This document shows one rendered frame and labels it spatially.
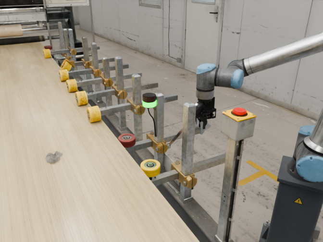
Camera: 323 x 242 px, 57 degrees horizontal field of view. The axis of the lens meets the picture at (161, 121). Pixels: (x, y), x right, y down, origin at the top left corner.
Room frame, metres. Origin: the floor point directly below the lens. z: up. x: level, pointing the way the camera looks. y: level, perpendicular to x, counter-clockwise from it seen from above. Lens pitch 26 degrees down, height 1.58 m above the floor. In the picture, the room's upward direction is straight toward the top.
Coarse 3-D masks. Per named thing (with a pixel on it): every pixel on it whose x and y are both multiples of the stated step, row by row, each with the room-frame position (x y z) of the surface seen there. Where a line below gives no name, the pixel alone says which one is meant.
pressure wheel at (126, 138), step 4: (120, 136) 1.21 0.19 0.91; (124, 136) 1.21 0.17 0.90; (128, 136) 1.21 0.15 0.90; (132, 136) 1.21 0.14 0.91; (120, 140) 1.17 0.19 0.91; (124, 140) 1.17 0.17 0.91; (128, 140) 1.17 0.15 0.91; (132, 140) 1.17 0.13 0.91; (124, 144) 1.16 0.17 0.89; (128, 144) 1.16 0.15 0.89; (132, 144) 1.17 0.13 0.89
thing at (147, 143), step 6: (198, 126) 1.40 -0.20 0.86; (174, 132) 1.34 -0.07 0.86; (198, 132) 1.37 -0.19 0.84; (168, 138) 1.29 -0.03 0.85; (180, 138) 1.32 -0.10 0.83; (138, 144) 1.22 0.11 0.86; (144, 144) 1.23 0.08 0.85; (150, 144) 1.24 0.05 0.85; (126, 150) 1.18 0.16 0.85; (132, 150) 1.19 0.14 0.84
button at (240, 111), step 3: (237, 108) 0.80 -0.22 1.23; (240, 108) 0.80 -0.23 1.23; (234, 111) 0.78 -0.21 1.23; (237, 111) 0.77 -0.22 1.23; (240, 111) 0.77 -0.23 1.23; (243, 111) 0.77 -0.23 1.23; (246, 111) 0.78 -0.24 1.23; (237, 114) 0.77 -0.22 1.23; (240, 114) 0.76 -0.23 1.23; (243, 114) 0.77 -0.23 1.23
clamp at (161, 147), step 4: (148, 136) 1.28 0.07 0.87; (152, 136) 1.27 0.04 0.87; (152, 140) 1.24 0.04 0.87; (152, 144) 1.24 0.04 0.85; (156, 144) 1.20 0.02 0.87; (160, 144) 1.20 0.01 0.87; (164, 144) 1.20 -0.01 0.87; (156, 148) 1.19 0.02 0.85; (160, 148) 1.19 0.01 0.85; (164, 148) 1.20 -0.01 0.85; (160, 152) 1.19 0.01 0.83; (164, 152) 1.20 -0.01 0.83
